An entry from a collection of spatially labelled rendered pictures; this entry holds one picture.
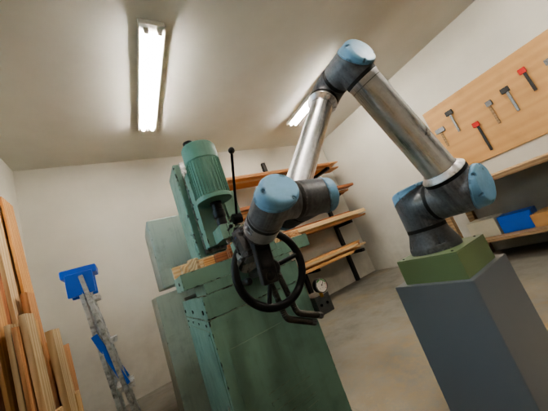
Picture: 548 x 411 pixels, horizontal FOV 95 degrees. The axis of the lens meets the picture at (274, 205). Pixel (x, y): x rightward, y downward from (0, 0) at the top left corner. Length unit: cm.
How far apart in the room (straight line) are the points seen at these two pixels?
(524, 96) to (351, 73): 300
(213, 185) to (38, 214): 273
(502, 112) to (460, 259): 295
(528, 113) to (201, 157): 337
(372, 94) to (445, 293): 74
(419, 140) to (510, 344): 70
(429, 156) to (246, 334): 92
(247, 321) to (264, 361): 16
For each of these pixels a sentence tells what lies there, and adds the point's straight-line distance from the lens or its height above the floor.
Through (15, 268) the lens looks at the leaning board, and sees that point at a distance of 279.
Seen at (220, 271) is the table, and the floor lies 86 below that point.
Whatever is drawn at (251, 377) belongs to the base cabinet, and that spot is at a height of 47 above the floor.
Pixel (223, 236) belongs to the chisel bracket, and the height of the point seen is 101.
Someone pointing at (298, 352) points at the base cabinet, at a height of 46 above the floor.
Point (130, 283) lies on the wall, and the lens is 343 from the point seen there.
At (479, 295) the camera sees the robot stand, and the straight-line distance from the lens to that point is 108.
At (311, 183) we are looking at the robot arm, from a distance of 60.
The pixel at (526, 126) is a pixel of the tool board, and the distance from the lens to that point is 382.
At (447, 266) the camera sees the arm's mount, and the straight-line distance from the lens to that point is 110.
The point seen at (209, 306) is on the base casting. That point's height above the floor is 76.
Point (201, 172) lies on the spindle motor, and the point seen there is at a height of 133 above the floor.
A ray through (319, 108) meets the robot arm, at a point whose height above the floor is 128.
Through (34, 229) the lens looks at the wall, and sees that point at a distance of 368.
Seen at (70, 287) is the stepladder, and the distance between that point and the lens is 173.
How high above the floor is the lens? 84
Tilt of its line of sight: 11 degrees up
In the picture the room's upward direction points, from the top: 21 degrees counter-clockwise
